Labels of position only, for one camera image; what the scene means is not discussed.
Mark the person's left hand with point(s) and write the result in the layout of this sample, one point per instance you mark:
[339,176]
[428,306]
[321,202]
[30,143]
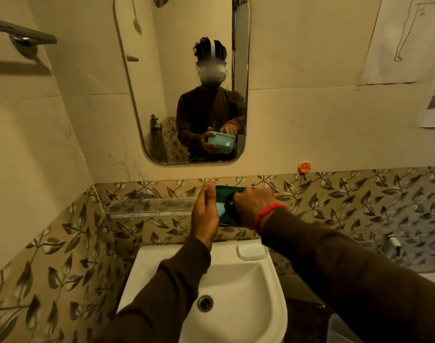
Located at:
[203,221]

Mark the person's right hand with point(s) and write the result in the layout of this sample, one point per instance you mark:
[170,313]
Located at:
[253,207]

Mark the person's left thumb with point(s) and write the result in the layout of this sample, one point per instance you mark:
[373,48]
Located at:
[210,196]

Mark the person's right fingers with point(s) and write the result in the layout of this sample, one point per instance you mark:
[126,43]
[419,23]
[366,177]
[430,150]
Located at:
[240,203]

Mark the teal plastic box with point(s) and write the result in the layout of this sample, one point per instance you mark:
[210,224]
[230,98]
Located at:
[226,207]

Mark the person's right forearm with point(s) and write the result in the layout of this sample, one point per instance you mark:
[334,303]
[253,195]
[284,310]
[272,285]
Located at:
[346,278]

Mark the person's left forearm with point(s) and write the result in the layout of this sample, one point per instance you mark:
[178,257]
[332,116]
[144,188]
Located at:
[167,296]

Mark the red thread wristband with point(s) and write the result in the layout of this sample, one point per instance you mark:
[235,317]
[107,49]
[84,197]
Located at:
[265,211]

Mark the white soap bar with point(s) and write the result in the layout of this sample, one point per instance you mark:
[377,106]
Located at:
[251,251]

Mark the white ceramic sink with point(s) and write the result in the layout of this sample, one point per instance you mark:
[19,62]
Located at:
[242,296]

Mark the metal sink drain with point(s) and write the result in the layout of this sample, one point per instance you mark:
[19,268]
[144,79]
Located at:
[205,303]

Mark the white printed paper sheet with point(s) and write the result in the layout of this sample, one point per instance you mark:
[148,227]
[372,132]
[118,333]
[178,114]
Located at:
[433,103]

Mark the paper poster with figure drawing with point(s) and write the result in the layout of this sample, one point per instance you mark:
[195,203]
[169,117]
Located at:
[399,39]

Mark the metal towel bar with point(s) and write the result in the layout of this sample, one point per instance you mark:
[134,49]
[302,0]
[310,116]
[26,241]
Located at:
[21,33]

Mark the glass wall shelf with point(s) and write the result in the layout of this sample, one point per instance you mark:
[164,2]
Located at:
[149,207]

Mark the orange wall hook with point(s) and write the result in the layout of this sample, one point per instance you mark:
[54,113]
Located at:
[304,168]

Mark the rounded wall mirror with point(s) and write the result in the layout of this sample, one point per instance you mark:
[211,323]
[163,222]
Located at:
[181,49]

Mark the white wall water valve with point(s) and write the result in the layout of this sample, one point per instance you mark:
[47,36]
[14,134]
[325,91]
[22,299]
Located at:
[394,242]

